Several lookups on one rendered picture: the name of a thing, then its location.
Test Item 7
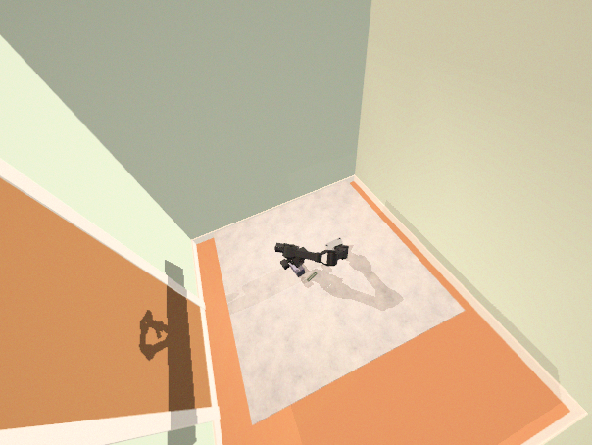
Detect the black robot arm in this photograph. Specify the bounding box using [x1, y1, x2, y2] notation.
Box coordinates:
[274, 243, 349, 268]

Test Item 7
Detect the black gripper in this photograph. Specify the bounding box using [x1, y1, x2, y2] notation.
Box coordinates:
[280, 247, 307, 270]

